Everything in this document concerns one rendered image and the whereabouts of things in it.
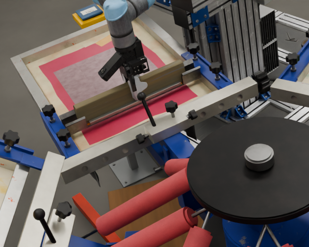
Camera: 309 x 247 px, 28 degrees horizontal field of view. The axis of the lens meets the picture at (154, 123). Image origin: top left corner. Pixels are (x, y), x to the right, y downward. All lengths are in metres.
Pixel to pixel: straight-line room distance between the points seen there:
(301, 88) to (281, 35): 1.87
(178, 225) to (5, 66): 3.43
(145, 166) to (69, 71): 1.05
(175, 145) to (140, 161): 1.56
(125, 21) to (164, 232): 0.82
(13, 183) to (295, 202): 0.79
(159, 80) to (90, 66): 0.41
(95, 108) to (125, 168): 1.32
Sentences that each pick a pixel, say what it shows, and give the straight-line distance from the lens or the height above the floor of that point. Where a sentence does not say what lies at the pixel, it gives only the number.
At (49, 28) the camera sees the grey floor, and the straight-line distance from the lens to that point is 4.92.
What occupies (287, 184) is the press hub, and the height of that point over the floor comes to 1.32.
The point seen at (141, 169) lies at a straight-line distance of 3.32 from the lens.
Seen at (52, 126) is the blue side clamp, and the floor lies 1.00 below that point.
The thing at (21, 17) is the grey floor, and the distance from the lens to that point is 5.23.
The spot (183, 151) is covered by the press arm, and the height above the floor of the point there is 1.04.
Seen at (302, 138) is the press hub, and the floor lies 1.32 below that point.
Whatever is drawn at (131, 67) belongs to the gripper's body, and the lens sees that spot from 2.02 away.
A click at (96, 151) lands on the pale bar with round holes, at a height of 1.04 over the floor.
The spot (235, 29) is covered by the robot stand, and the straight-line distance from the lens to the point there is 2.96.
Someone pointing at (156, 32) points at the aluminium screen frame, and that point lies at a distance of 2.47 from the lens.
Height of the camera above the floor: 2.21
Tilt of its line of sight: 38 degrees down
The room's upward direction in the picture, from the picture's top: 14 degrees counter-clockwise
